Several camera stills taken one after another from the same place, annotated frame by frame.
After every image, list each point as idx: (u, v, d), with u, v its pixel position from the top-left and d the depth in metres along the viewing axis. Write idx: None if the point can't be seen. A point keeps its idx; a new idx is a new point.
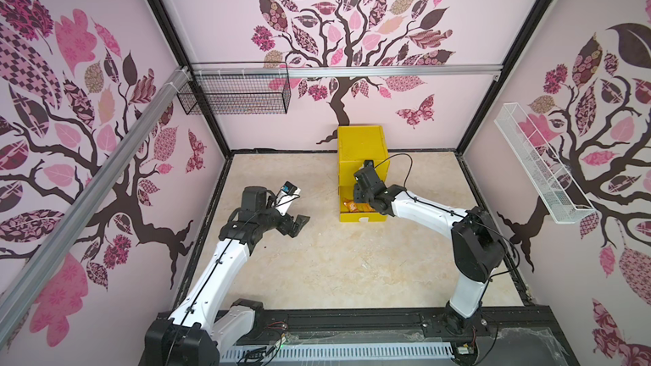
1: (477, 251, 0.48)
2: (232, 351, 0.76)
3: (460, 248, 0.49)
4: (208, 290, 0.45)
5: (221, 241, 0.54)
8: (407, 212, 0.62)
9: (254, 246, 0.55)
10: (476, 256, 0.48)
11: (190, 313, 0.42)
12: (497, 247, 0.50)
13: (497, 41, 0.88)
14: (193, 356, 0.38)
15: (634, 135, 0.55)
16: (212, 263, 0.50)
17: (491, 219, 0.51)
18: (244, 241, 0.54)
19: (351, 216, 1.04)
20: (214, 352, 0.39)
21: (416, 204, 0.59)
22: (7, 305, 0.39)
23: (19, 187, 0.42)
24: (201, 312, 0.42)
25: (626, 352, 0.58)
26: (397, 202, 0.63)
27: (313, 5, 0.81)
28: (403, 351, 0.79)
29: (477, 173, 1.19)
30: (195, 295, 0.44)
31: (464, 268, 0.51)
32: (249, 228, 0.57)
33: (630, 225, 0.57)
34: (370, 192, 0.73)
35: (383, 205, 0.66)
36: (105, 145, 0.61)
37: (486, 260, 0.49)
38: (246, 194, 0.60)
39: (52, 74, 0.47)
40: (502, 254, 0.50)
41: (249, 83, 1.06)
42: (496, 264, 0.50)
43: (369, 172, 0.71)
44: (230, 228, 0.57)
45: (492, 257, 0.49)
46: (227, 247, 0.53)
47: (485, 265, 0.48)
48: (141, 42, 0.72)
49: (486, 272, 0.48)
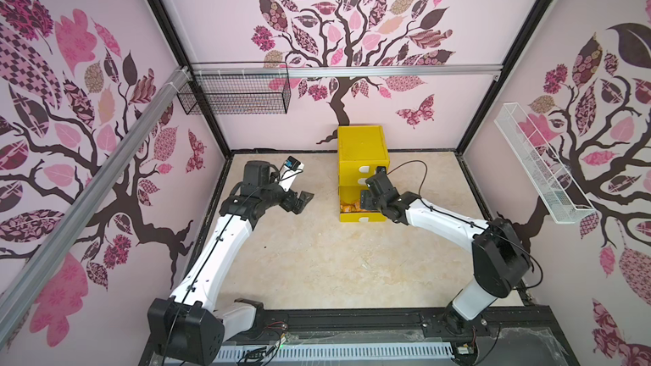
1: (500, 265, 0.45)
2: (231, 351, 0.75)
3: (481, 263, 0.47)
4: (208, 268, 0.44)
5: (221, 216, 0.52)
8: (421, 219, 0.59)
9: (257, 220, 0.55)
10: (499, 270, 0.45)
11: (191, 291, 0.41)
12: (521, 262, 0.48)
13: (497, 41, 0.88)
14: (197, 333, 0.39)
15: (634, 135, 0.55)
16: (213, 240, 0.48)
17: (514, 233, 0.48)
18: (245, 216, 0.52)
19: (351, 216, 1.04)
20: (217, 324, 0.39)
21: (434, 213, 0.57)
22: (7, 305, 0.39)
23: (19, 187, 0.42)
24: (203, 290, 0.42)
25: (626, 352, 0.58)
26: (412, 210, 0.60)
27: (313, 5, 0.81)
28: (403, 350, 0.79)
29: (477, 173, 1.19)
30: (196, 273, 0.43)
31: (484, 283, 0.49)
32: (252, 202, 0.54)
33: (630, 225, 0.57)
34: (381, 200, 0.71)
35: (396, 213, 0.64)
36: (105, 145, 0.61)
37: (509, 275, 0.46)
38: (247, 167, 0.57)
39: (52, 74, 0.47)
40: (525, 269, 0.47)
41: (249, 82, 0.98)
42: (519, 280, 0.46)
43: (381, 179, 0.69)
44: (230, 202, 0.54)
45: (516, 273, 0.47)
46: (227, 223, 0.51)
47: (509, 281, 0.46)
48: (141, 42, 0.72)
49: (509, 289, 0.45)
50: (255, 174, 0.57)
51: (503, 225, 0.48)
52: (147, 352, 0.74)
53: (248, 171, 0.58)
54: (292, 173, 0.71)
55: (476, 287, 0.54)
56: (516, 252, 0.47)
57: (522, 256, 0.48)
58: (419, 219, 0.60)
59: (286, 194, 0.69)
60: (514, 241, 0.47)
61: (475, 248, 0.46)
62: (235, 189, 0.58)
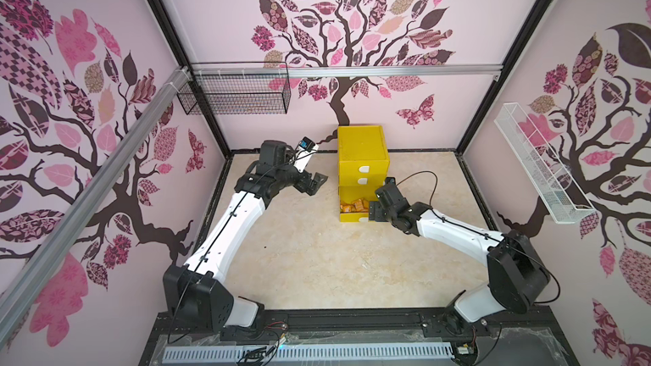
1: (518, 280, 0.44)
2: (232, 351, 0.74)
3: (497, 276, 0.45)
4: (222, 242, 0.45)
5: (236, 192, 0.53)
8: (432, 230, 0.58)
9: (270, 199, 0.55)
10: (517, 285, 0.43)
11: (203, 262, 0.43)
12: (537, 275, 0.46)
13: (497, 41, 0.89)
14: (207, 300, 0.40)
15: (634, 135, 0.55)
16: (226, 214, 0.49)
17: (531, 246, 0.46)
18: (259, 194, 0.53)
19: (352, 216, 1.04)
20: (225, 293, 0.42)
21: (445, 225, 0.56)
22: (7, 306, 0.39)
23: (19, 187, 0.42)
24: (214, 262, 0.43)
25: (626, 352, 0.58)
26: (423, 222, 0.60)
27: (313, 6, 0.81)
28: (403, 350, 0.79)
29: (476, 173, 1.18)
30: (209, 245, 0.45)
31: (498, 296, 0.47)
32: (264, 181, 0.55)
33: (630, 225, 0.57)
34: (392, 210, 0.70)
35: (407, 224, 0.63)
36: (105, 145, 0.61)
37: (527, 290, 0.44)
38: (264, 146, 0.57)
39: (52, 74, 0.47)
40: (543, 284, 0.46)
41: (250, 82, 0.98)
42: (536, 295, 0.45)
43: (392, 190, 0.68)
44: (246, 180, 0.55)
45: (534, 287, 0.45)
46: (242, 199, 0.51)
47: (526, 296, 0.44)
48: (141, 42, 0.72)
49: (526, 303, 0.43)
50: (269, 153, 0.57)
51: (519, 238, 0.46)
52: (147, 352, 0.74)
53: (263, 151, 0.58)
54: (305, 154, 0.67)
55: (487, 295, 0.52)
56: (533, 266, 0.46)
57: (539, 270, 0.46)
58: (429, 230, 0.59)
59: (300, 175, 0.69)
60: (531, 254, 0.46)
61: (491, 262, 0.45)
62: (251, 168, 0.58)
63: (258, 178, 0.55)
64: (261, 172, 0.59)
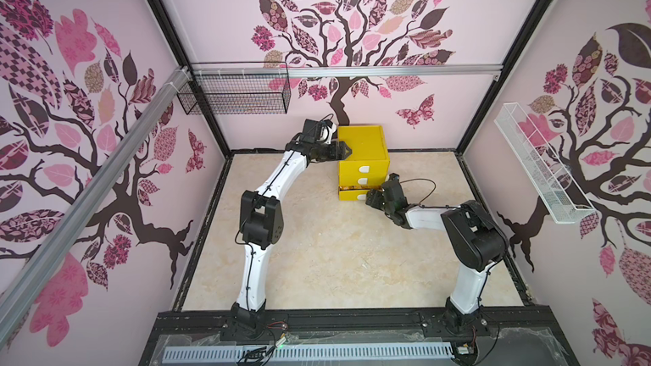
1: (468, 236, 0.52)
2: (231, 351, 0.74)
3: (454, 235, 0.53)
4: (280, 179, 0.63)
5: (286, 152, 0.70)
8: (418, 221, 0.69)
9: (308, 162, 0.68)
10: (468, 241, 0.51)
11: (268, 190, 0.60)
12: (492, 235, 0.52)
13: (497, 41, 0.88)
14: (270, 214, 0.56)
15: (634, 135, 0.55)
16: (281, 163, 0.66)
17: (483, 210, 0.55)
18: (304, 153, 0.71)
19: (350, 194, 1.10)
20: (282, 219, 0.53)
21: (424, 210, 0.66)
22: (7, 306, 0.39)
23: (19, 187, 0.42)
24: (276, 191, 0.60)
25: (626, 352, 0.58)
26: (411, 213, 0.71)
27: (313, 5, 0.81)
28: (403, 350, 0.79)
29: (477, 173, 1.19)
30: (271, 180, 0.62)
31: (463, 257, 0.53)
32: (308, 145, 0.72)
33: (630, 225, 0.57)
34: (392, 204, 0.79)
35: (400, 219, 0.75)
36: (105, 145, 0.61)
37: (480, 246, 0.51)
38: (307, 123, 0.76)
39: (52, 74, 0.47)
40: (499, 244, 0.52)
41: (250, 82, 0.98)
42: (492, 254, 0.51)
43: (394, 186, 0.78)
44: (292, 143, 0.72)
45: (488, 245, 0.51)
46: (292, 156, 0.69)
47: (480, 252, 0.50)
48: (142, 42, 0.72)
49: (480, 258, 0.50)
50: (312, 126, 0.76)
51: (472, 203, 0.56)
52: (147, 352, 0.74)
53: (307, 124, 0.76)
54: (329, 130, 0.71)
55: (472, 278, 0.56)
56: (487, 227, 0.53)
57: (492, 230, 0.53)
58: (416, 220, 0.70)
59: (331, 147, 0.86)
60: (486, 217, 0.54)
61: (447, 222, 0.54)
62: (294, 136, 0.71)
63: (302, 143, 0.73)
64: (303, 139, 0.77)
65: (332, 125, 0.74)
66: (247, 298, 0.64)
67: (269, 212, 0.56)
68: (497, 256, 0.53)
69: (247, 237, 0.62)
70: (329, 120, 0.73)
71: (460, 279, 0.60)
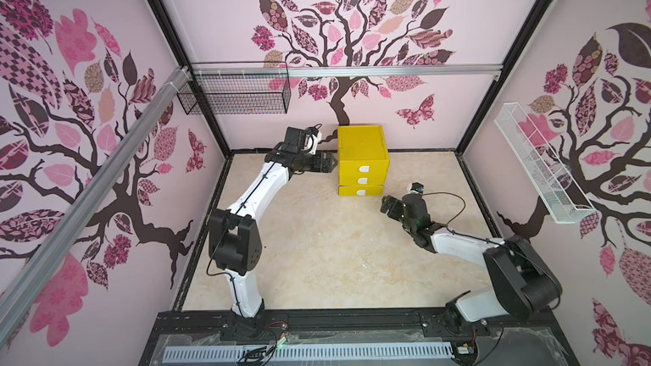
1: (516, 280, 0.45)
2: (232, 351, 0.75)
3: (497, 278, 0.47)
4: (258, 194, 0.55)
5: (267, 163, 0.62)
8: (445, 246, 0.62)
9: (291, 173, 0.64)
10: (517, 287, 0.44)
11: (242, 207, 0.52)
12: (544, 283, 0.45)
13: (498, 41, 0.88)
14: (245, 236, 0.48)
15: (634, 135, 0.55)
16: (259, 177, 0.58)
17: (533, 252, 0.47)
18: (286, 165, 0.64)
19: (349, 190, 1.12)
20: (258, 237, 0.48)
21: (453, 237, 0.60)
22: (7, 306, 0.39)
23: (19, 187, 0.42)
24: (253, 207, 0.53)
25: (626, 352, 0.58)
26: (439, 236, 0.63)
27: (313, 5, 0.81)
28: (403, 350, 0.79)
29: (477, 172, 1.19)
30: (247, 196, 0.54)
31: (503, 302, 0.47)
32: (290, 156, 0.65)
33: (630, 225, 0.57)
34: (414, 224, 0.72)
35: (422, 242, 0.67)
36: (105, 145, 0.61)
37: (529, 296, 0.44)
38: (290, 130, 0.68)
39: (52, 74, 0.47)
40: (552, 292, 0.44)
41: (249, 82, 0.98)
42: (542, 305, 0.43)
43: (418, 202, 0.69)
44: (274, 154, 0.65)
45: (538, 292, 0.44)
46: (270, 168, 0.61)
47: (529, 301, 0.43)
48: (142, 43, 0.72)
49: (528, 310, 0.43)
50: (296, 135, 0.70)
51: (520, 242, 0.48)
52: (147, 352, 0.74)
53: (290, 134, 0.68)
54: (314, 139, 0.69)
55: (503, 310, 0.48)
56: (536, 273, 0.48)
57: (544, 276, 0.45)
58: (443, 245, 0.62)
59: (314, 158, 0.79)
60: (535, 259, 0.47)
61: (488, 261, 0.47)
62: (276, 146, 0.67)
63: (285, 153, 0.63)
64: (286, 149, 0.69)
65: (318, 134, 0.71)
66: (240, 307, 0.61)
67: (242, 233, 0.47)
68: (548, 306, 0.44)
69: (220, 263, 0.51)
70: (317, 128, 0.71)
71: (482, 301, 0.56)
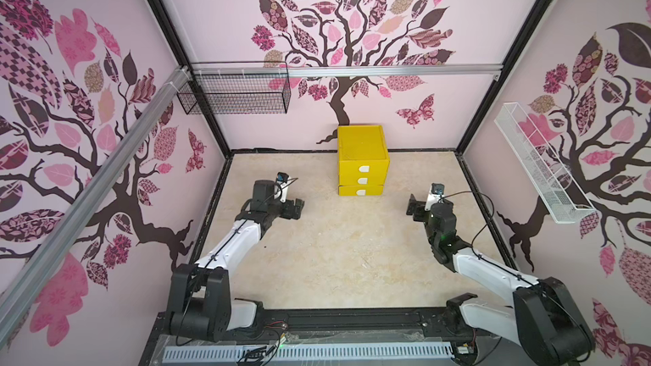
1: (543, 324, 0.42)
2: (231, 351, 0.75)
3: (524, 318, 0.43)
4: (229, 248, 0.52)
5: (238, 222, 0.61)
8: (468, 269, 0.59)
9: (264, 230, 0.65)
10: (542, 330, 0.41)
11: (213, 260, 0.48)
12: (575, 335, 0.42)
13: (498, 41, 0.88)
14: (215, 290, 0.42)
15: (634, 135, 0.55)
16: (231, 231, 0.58)
17: (570, 299, 0.43)
18: (258, 220, 0.63)
19: (349, 190, 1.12)
20: (228, 291, 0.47)
21: (480, 265, 0.55)
22: (7, 307, 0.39)
23: (19, 187, 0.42)
24: (223, 260, 0.48)
25: (626, 352, 0.58)
26: (463, 258, 0.59)
27: (313, 5, 0.81)
28: (403, 350, 0.79)
29: (476, 172, 1.18)
30: (216, 251, 0.51)
31: (528, 344, 0.44)
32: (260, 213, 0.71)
33: (630, 224, 0.57)
34: (437, 238, 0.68)
35: (442, 258, 0.65)
36: (105, 145, 0.61)
37: (558, 346, 0.41)
38: (258, 185, 0.68)
39: (51, 74, 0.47)
40: (581, 346, 0.41)
41: (249, 82, 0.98)
42: (570, 357, 0.40)
43: (449, 219, 0.64)
44: (244, 213, 0.65)
45: (565, 341, 0.41)
46: (242, 224, 0.61)
47: (553, 346, 0.41)
48: (142, 43, 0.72)
49: (553, 358, 0.40)
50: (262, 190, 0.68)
51: (556, 286, 0.44)
52: (147, 352, 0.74)
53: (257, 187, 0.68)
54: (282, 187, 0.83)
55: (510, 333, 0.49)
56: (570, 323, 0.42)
57: (577, 328, 0.42)
58: (467, 268, 0.59)
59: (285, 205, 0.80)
60: (570, 308, 0.43)
61: (519, 302, 0.43)
62: (247, 204, 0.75)
63: (255, 212, 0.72)
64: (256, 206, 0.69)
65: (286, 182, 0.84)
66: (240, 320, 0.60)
67: (210, 289, 0.42)
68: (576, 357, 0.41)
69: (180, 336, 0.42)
70: (286, 175, 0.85)
71: (493, 320, 0.54)
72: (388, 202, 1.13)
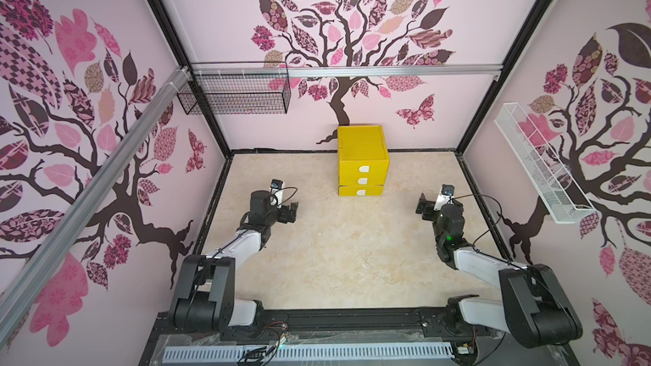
1: (525, 302, 0.43)
2: (232, 351, 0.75)
3: (509, 298, 0.45)
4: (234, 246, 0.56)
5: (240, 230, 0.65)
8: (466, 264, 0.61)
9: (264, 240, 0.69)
10: (524, 307, 0.43)
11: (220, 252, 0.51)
12: (559, 317, 0.43)
13: (498, 41, 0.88)
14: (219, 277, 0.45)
15: (634, 135, 0.55)
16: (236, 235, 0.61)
17: (556, 282, 0.45)
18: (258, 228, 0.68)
19: (349, 190, 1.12)
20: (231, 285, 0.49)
21: (476, 255, 0.59)
22: (6, 307, 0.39)
23: (19, 187, 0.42)
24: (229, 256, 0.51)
25: (626, 352, 0.58)
26: (463, 254, 0.62)
27: (313, 5, 0.81)
28: (403, 350, 0.79)
29: (477, 173, 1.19)
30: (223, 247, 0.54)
31: (514, 325, 0.45)
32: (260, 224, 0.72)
33: (630, 225, 0.57)
34: (442, 238, 0.74)
35: (445, 256, 0.68)
36: (105, 145, 0.61)
37: (539, 324, 0.42)
38: (253, 198, 0.70)
39: (52, 74, 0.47)
40: (567, 329, 0.42)
41: (249, 82, 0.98)
42: (553, 337, 0.41)
43: (458, 220, 0.66)
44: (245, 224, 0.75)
45: (548, 320, 0.42)
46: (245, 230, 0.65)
47: (534, 324, 0.42)
48: (142, 43, 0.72)
49: (536, 336, 0.41)
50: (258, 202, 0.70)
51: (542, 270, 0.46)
52: (147, 352, 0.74)
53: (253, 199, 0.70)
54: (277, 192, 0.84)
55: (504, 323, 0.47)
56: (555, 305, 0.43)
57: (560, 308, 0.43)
58: (464, 263, 0.62)
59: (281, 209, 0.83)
60: (555, 291, 0.44)
61: (503, 280, 0.46)
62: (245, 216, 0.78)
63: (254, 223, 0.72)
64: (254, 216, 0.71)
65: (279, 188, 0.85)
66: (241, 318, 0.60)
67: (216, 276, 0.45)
68: (562, 341, 0.42)
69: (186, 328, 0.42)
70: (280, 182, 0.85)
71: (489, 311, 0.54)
72: (388, 202, 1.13)
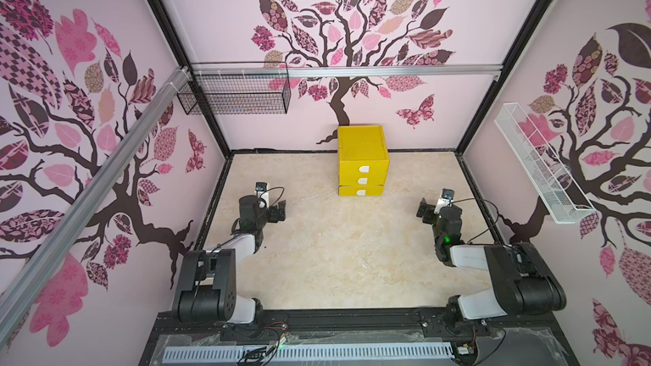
1: (507, 268, 0.47)
2: (232, 351, 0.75)
3: (494, 269, 0.48)
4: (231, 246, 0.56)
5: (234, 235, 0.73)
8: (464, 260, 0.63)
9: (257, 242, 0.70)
10: (506, 274, 0.46)
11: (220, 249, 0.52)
12: (543, 285, 0.45)
13: (498, 41, 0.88)
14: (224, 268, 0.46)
15: (634, 135, 0.55)
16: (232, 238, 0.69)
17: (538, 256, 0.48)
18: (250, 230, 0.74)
19: (349, 190, 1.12)
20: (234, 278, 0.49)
21: (471, 246, 0.61)
22: (6, 306, 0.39)
23: (19, 187, 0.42)
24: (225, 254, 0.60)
25: (626, 352, 0.58)
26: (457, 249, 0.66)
27: (313, 5, 0.81)
28: (403, 350, 0.79)
29: (477, 173, 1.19)
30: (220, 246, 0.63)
31: (503, 300, 0.47)
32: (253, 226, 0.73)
33: (630, 225, 0.57)
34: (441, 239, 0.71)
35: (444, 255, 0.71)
36: (105, 145, 0.61)
37: (523, 290, 0.45)
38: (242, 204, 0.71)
39: (52, 74, 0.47)
40: (550, 296, 0.44)
41: (249, 82, 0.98)
42: (538, 304, 0.44)
43: (455, 219, 0.70)
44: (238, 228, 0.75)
45: (531, 286, 0.45)
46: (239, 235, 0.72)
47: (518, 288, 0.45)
48: (142, 43, 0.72)
49: (520, 302, 0.44)
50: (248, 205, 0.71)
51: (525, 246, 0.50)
52: (147, 352, 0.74)
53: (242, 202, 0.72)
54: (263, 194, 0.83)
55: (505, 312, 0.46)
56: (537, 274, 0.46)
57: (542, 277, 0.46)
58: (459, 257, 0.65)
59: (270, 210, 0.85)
60: (537, 263, 0.48)
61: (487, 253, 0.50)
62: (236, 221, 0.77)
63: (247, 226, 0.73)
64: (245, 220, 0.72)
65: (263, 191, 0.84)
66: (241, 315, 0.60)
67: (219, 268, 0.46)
68: (548, 310, 0.44)
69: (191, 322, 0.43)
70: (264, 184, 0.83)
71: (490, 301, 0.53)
72: (388, 202, 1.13)
